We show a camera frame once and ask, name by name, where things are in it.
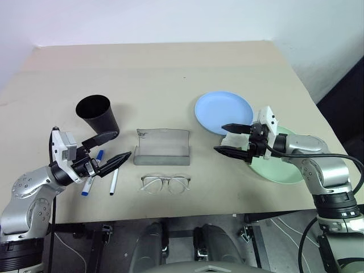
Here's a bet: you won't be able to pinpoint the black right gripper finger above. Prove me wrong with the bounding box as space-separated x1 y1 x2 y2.
213 146 248 162
221 123 253 134

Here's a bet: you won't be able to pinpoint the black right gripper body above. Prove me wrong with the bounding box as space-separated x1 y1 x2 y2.
246 121 271 166

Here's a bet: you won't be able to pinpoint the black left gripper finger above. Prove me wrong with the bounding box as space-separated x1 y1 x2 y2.
81 131 119 149
98 152 132 179

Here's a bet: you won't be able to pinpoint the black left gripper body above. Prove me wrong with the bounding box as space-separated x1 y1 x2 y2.
71 146 101 181

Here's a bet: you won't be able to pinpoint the white tissue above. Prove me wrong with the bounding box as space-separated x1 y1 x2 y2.
221 133 253 151

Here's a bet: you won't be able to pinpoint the blue whiteboard marker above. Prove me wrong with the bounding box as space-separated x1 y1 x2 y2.
80 149 105 197

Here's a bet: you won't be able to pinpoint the light blue plate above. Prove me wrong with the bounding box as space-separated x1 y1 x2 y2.
194 90 254 136

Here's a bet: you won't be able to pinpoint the light green plate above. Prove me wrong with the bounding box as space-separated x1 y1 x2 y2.
244 125 307 184

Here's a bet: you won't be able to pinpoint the clear-framed eyeglasses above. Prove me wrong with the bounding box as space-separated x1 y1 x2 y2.
140 175 192 196

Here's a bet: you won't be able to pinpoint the grey felt glasses case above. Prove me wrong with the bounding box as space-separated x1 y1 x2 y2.
133 127 192 166

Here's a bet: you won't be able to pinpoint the black plastic cup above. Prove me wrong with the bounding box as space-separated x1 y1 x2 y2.
75 95 120 136

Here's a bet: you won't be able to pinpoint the black-capped white marker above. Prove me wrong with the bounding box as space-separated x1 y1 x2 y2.
109 167 119 196

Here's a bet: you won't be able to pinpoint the black metal table leg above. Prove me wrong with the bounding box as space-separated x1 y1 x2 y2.
237 213 271 270
72 223 114 273

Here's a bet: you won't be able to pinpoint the dark grey rounded shape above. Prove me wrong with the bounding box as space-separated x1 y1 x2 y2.
130 221 169 273
193 223 248 273

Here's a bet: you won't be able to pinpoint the black partition panel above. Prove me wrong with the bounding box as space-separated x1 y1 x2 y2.
315 55 364 143

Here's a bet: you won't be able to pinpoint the light grey robot body shell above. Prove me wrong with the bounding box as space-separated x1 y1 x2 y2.
142 260 268 273

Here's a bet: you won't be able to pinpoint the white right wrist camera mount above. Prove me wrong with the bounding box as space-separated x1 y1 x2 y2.
253 105 279 160

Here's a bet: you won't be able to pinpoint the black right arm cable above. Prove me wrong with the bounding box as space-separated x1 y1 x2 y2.
263 143 364 273

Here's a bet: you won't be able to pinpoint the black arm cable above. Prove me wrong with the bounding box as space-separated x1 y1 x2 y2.
47 129 57 273
263 143 364 273

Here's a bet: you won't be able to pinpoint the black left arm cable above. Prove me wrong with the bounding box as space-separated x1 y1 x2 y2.
47 129 57 273

